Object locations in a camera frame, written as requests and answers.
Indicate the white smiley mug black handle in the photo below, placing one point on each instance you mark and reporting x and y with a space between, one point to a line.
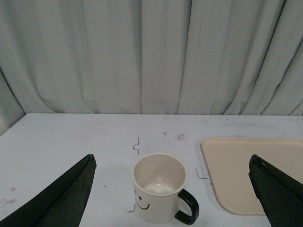
159 180

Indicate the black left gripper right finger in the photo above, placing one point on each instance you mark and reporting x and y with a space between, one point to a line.
280 195

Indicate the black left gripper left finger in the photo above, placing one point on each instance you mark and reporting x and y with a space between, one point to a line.
62 203

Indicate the grey curtain backdrop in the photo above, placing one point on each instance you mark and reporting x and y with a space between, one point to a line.
220 57

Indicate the beige plastic tray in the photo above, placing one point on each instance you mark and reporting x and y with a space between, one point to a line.
227 161

